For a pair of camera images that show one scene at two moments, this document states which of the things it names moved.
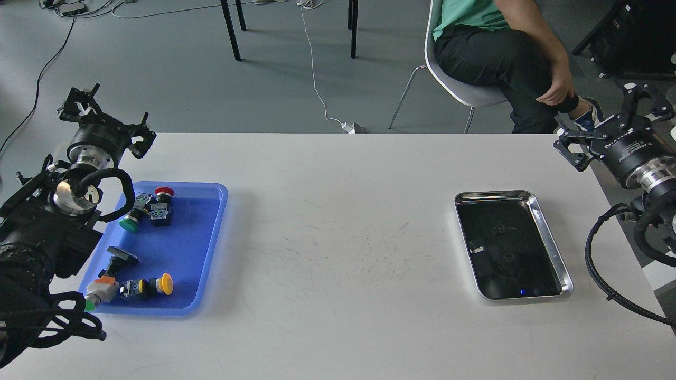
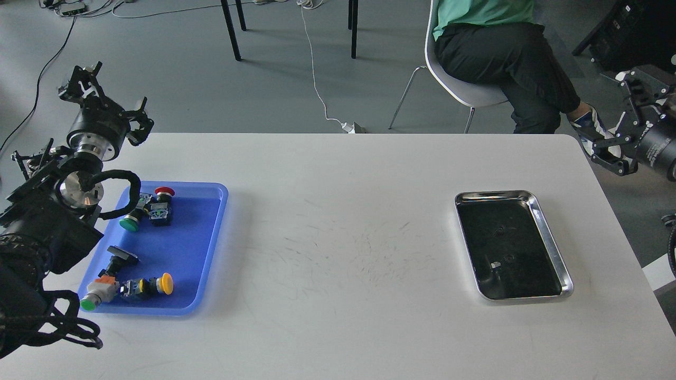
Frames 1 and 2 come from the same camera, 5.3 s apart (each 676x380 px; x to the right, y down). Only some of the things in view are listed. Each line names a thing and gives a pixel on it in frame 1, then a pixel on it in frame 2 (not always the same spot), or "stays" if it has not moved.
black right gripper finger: (579, 160) -> (617, 153)
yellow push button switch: (143, 288) stays
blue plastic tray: (161, 253) stays
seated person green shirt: (475, 40) stays
